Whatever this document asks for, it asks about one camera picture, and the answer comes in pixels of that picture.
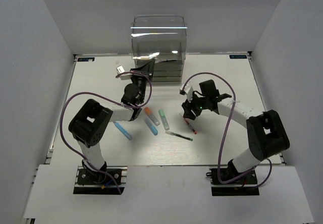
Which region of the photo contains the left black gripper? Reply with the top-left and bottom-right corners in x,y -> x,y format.
129,59 -> 155,104

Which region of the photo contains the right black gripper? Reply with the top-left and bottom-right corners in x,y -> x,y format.
182,91 -> 209,120

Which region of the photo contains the red gel pen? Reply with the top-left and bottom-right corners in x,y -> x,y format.
179,113 -> 197,135

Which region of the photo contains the blue gel pen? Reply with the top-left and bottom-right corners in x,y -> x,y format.
156,60 -> 177,64

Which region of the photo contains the clear acrylic drawer organizer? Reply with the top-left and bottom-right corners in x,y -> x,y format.
131,14 -> 188,83

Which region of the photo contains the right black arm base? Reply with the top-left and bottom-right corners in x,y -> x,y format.
205,168 -> 259,197

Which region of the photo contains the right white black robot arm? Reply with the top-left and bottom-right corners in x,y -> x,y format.
180,80 -> 290,184

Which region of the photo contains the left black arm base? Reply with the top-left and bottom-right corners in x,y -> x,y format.
73,163 -> 127,195

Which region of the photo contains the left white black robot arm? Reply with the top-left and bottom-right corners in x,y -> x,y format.
68,59 -> 155,183

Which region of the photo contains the green highlighter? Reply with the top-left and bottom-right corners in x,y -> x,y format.
158,109 -> 170,131

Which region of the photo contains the green gel pen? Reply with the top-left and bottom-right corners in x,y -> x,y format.
165,130 -> 193,141

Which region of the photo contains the blue highlighter middle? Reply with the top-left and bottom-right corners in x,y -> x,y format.
144,118 -> 158,136

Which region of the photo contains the orange highlighter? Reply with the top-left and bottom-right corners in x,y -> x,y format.
144,107 -> 160,126

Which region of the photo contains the light blue highlighter left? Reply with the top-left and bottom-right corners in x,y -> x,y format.
113,122 -> 132,141

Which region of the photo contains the left blue table label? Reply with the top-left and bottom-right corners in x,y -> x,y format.
77,57 -> 95,62

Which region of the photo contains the blue table label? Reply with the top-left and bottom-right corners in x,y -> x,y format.
77,57 -> 95,62
229,54 -> 247,59

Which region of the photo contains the right blue table label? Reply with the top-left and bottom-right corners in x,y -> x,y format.
229,54 -> 247,59

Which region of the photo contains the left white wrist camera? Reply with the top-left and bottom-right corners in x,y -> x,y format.
116,66 -> 132,80

